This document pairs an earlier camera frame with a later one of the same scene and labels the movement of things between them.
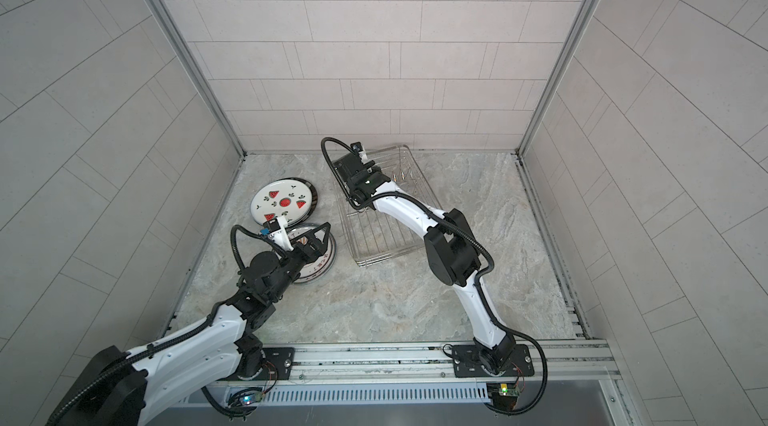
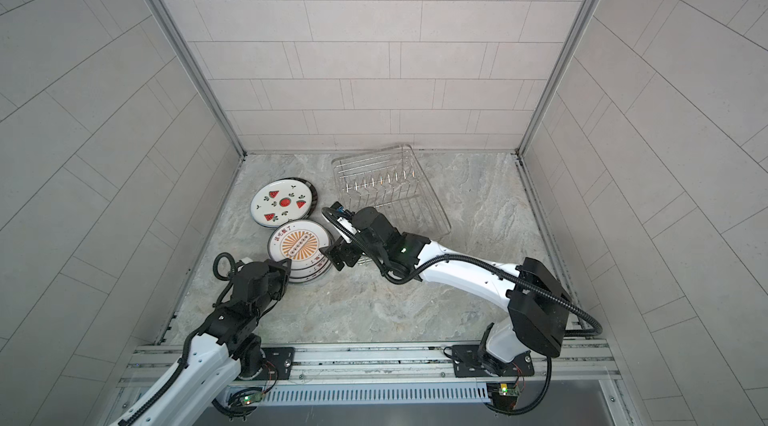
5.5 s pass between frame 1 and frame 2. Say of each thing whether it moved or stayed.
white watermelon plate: stayed
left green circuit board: stayed
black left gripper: moved
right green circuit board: stayed
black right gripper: moved
